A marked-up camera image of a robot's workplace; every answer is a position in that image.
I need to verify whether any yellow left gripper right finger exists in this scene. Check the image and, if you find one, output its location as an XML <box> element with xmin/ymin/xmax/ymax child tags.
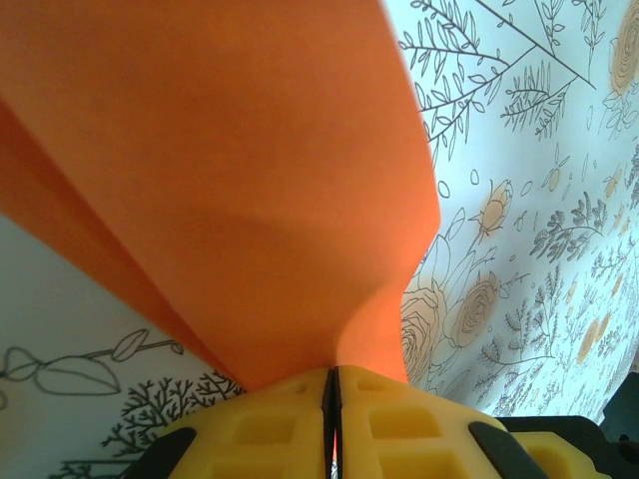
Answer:
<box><xmin>332</xmin><ymin>363</ymin><xmax>600</xmax><ymax>479</ymax></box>

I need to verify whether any orange paper sheet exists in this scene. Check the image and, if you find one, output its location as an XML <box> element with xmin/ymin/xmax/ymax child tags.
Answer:
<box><xmin>0</xmin><ymin>0</ymin><xmax>443</xmax><ymax>393</ymax></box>

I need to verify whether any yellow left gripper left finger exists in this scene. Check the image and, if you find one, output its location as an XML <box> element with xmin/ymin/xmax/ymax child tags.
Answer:
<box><xmin>122</xmin><ymin>366</ymin><xmax>333</xmax><ymax>479</ymax></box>

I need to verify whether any floral patterned table cover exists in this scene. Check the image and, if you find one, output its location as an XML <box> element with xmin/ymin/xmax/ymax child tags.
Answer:
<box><xmin>0</xmin><ymin>0</ymin><xmax>639</xmax><ymax>479</ymax></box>

